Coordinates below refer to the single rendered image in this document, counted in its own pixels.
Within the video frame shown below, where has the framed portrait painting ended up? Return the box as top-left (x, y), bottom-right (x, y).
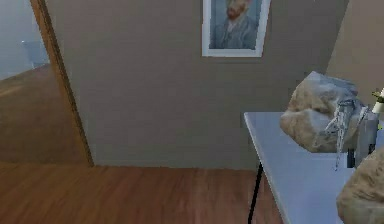
top-left (201, 0), bottom-right (272, 58)

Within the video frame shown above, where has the grey metal block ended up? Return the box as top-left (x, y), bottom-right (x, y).
top-left (346, 106), bottom-right (380, 169)

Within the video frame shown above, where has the tan round bread loaf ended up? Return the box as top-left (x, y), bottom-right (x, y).
top-left (336, 146), bottom-right (384, 224)

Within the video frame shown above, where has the grey table with black legs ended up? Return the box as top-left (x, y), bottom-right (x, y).
top-left (243, 111), bottom-right (384, 224)

